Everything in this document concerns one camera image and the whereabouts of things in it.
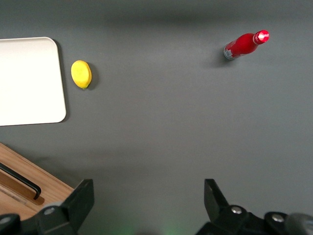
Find wooden drawer with grasped handle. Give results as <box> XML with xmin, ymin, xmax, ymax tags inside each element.
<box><xmin>0</xmin><ymin>189</ymin><xmax>46</xmax><ymax>221</ymax></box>

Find yellow lemon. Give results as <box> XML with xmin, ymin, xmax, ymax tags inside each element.
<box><xmin>70</xmin><ymin>60</ymin><xmax>92</xmax><ymax>90</ymax></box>

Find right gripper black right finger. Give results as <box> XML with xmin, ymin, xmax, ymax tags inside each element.
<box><xmin>195</xmin><ymin>178</ymin><xmax>288</xmax><ymax>235</ymax></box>

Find wooden drawer without grasped handle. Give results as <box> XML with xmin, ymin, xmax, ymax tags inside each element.
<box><xmin>0</xmin><ymin>142</ymin><xmax>75</xmax><ymax>206</ymax></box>

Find pale rectangular tray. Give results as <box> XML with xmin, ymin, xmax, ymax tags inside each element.
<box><xmin>0</xmin><ymin>36</ymin><xmax>67</xmax><ymax>127</ymax></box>

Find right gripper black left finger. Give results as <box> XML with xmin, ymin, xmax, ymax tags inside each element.
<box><xmin>0</xmin><ymin>178</ymin><xmax>95</xmax><ymax>235</ymax></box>

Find red bottle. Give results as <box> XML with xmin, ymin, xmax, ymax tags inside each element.
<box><xmin>223</xmin><ymin>29</ymin><xmax>270</xmax><ymax>61</ymax></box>

